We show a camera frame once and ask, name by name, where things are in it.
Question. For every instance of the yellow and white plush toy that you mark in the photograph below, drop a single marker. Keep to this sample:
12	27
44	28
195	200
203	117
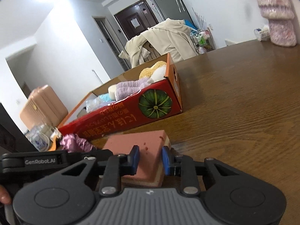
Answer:
152	71

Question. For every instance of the clear plastic bag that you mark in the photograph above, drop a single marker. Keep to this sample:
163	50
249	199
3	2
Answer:
93	104

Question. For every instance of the beige jacket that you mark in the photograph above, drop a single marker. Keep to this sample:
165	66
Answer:
173	42

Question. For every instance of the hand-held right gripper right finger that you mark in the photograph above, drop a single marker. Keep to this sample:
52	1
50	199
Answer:
165	161

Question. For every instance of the white wall outlet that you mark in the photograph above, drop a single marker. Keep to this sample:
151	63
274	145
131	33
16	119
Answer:
230	42

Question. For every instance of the brown wooden chair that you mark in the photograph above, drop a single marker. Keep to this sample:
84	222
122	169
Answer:
150	46

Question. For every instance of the pink ribbed suitcase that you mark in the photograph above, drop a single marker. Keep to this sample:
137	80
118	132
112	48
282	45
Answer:
44	107

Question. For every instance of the orange cloth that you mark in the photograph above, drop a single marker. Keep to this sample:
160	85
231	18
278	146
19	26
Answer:
55	145

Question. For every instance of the light blue plush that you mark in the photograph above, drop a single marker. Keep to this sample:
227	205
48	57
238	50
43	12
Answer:
105	97

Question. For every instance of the small white container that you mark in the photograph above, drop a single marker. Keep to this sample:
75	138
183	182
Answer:
261	34

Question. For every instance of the cream soft item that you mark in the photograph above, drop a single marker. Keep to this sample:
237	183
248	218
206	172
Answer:
112	92

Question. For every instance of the pink sponge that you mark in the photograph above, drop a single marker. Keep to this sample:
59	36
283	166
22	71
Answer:
150	150

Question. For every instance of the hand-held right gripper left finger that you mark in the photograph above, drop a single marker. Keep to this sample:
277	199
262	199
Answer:
134	160

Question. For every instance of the dark brown door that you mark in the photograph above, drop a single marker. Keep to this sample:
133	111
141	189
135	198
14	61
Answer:
138	16

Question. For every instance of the storage cart with bottles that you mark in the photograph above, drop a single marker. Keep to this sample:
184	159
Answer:
202	39

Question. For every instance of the pink textured vase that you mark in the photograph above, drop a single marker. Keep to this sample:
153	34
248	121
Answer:
279	23

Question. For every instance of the purple cloth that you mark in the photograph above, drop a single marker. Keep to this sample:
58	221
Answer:
75	144

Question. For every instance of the person's left hand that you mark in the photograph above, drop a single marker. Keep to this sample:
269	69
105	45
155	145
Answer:
4	195

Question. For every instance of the lavender fluffy towel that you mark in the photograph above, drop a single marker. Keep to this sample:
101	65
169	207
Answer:
131	86

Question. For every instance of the grey fridge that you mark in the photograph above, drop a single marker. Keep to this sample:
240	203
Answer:
168	4

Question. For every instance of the red cardboard box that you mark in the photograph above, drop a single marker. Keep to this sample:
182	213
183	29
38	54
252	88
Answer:
117	121

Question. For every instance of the clear container with blue print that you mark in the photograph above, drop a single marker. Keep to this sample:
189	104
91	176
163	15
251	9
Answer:
41	140

